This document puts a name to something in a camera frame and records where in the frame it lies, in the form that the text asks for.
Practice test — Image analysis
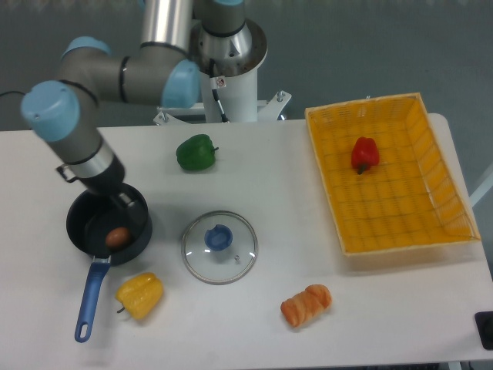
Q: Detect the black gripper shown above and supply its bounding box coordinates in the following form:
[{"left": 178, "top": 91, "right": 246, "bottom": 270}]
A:
[{"left": 79, "top": 161, "right": 145, "bottom": 239}]

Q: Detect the brown egg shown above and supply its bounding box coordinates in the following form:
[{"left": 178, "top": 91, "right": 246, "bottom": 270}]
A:
[{"left": 105, "top": 227, "right": 132, "bottom": 250}]

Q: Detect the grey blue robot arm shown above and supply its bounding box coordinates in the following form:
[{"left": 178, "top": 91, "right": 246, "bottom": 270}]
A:
[{"left": 21, "top": 1, "right": 245, "bottom": 230}]

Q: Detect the yellow bell pepper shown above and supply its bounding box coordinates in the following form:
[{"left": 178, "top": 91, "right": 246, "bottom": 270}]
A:
[{"left": 115, "top": 272, "right": 164, "bottom": 320}]

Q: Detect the green bell pepper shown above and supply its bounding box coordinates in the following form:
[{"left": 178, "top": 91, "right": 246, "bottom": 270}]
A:
[{"left": 176, "top": 134, "right": 219, "bottom": 171}]

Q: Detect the glass lid blue knob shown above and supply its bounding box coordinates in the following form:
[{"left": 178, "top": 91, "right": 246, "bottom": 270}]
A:
[{"left": 181, "top": 210, "right": 259, "bottom": 285}]

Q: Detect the orange croissant bread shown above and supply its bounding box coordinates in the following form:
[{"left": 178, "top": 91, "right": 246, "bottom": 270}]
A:
[{"left": 280, "top": 284, "right": 332, "bottom": 328}]

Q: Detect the red bell pepper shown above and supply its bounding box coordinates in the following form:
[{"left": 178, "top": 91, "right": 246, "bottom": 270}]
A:
[{"left": 351, "top": 136, "right": 380, "bottom": 175}]

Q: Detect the yellow plastic basket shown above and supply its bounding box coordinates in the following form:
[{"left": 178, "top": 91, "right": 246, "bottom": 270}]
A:
[{"left": 305, "top": 92, "right": 481, "bottom": 256}]

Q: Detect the white table leg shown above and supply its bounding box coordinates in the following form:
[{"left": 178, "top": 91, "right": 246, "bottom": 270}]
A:
[{"left": 469, "top": 163, "right": 493, "bottom": 207}]

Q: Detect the black device at edge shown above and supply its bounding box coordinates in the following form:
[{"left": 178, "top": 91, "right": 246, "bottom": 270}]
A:
[{"left": 475, "top": 311, "right": 493, "bottom": 351}]

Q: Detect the black pot blue handle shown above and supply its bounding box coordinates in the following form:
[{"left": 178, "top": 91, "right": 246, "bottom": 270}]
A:
[{"left": 66, "top": 183, "right": 153, "bottom": 343}]

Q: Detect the black cable on pedestal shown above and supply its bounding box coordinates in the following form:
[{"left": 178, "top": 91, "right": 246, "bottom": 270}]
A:
[{"left": 208, "top": 57, "right": 231, "bottom": 123}]

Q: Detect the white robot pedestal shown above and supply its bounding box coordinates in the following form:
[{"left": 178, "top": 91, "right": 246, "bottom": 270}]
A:
[{"left": 153, "top": 19, "right": 292, "bottom": 126}]

